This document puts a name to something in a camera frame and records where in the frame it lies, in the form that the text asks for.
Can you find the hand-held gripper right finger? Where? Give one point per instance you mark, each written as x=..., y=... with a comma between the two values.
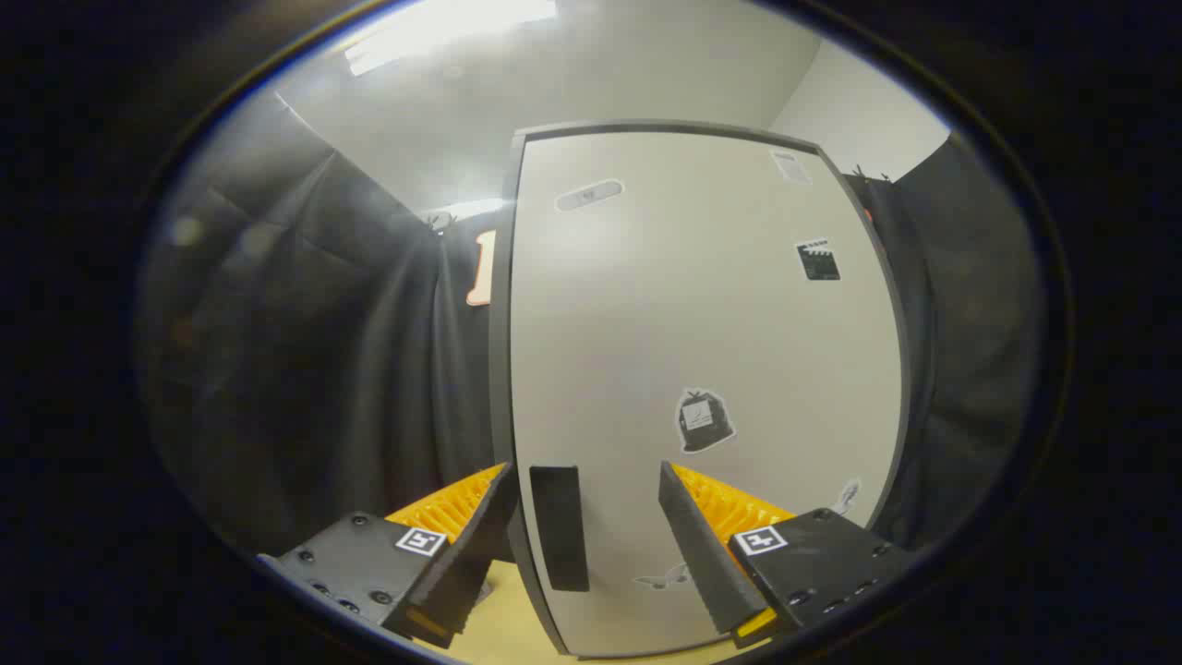
x=697, y=554

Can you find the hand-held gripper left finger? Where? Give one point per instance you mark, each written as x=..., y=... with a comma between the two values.
x=476, y=545

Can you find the grey shoe cabinet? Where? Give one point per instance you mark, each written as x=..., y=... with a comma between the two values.
x=500, y=369

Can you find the black backdrop cloth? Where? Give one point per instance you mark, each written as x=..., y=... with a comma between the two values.
x=305, y=369

